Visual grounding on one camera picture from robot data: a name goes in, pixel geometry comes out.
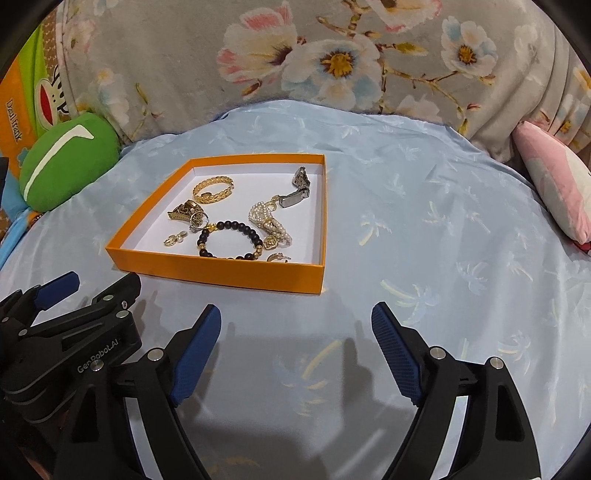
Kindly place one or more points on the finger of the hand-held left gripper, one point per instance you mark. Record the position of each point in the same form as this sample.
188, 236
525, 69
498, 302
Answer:
106, 332
60, 282

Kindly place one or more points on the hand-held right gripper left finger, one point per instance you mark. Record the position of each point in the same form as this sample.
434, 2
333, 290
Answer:
194, 360

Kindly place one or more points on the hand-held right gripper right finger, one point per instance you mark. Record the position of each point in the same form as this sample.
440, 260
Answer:
397, 355

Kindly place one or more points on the orange jewelry box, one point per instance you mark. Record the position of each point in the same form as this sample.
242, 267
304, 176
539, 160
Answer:
221, 279

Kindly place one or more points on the gold pearl earring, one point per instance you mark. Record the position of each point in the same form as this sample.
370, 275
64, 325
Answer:
174, 239

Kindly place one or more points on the gold hoop earring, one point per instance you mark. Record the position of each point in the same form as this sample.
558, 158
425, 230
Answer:
277, 256

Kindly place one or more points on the dark metal earring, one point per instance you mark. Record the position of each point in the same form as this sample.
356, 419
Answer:
196, 226

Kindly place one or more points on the gold watch band piece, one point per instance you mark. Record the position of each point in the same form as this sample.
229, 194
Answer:
182, 211

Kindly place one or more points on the green plush pillow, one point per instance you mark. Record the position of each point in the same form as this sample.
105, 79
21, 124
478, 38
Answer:
69, 161

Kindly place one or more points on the light blue palm-print sheet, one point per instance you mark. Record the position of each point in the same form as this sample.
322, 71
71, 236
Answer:
415, 207

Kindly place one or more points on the colourful cartoon blanket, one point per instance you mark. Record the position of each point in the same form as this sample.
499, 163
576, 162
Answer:
23, 115

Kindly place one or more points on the silver watch clasp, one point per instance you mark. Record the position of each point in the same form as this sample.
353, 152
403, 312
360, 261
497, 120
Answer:
293, 198

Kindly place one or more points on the pink pillow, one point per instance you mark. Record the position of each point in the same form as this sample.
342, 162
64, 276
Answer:
554, 184

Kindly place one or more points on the grey floral blanket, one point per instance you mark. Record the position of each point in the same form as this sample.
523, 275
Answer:
184, 55

